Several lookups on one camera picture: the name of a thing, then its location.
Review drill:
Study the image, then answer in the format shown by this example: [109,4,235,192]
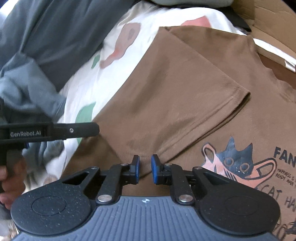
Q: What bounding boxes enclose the person left hand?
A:
[1,157,27,210]

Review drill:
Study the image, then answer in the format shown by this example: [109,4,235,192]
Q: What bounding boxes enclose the black cloth under pillow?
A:
[219,6,251,33]

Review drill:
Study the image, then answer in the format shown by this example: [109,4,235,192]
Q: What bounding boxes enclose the dark grey pillow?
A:
[1,1,134,91]

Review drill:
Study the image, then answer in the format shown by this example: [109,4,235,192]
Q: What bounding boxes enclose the grey-blue sweatshirt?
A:
[0,52,68,172]

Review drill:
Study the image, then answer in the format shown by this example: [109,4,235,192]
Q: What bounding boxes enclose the cream bear print bedsheet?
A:
[25,2,295,190]

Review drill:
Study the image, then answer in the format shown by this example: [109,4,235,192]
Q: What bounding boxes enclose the grey neck pillow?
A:
[152,0,234,9]

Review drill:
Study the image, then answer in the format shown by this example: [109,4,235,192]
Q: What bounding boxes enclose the flattened cardboard box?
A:
[231,1,295,57]

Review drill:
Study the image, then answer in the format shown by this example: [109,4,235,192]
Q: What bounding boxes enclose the brown t-shirt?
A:
[63,26,295,240]

